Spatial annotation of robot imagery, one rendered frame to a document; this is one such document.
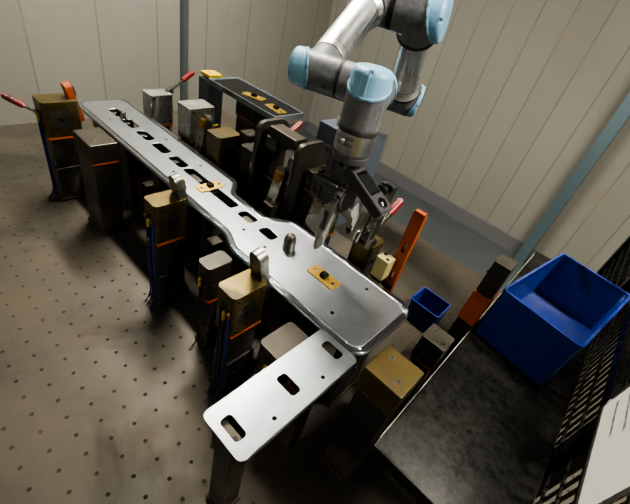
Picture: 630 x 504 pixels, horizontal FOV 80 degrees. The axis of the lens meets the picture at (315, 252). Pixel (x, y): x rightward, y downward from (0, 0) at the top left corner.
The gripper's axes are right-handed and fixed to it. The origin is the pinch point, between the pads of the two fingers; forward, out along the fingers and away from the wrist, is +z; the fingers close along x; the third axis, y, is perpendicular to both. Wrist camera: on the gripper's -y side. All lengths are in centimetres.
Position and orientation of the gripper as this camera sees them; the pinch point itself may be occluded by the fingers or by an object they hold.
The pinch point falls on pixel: (335, 240)
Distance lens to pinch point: 84.0
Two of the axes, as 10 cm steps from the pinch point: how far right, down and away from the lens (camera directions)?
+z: -2.0, 7.8, 5.9
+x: -6.7, 3.3, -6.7
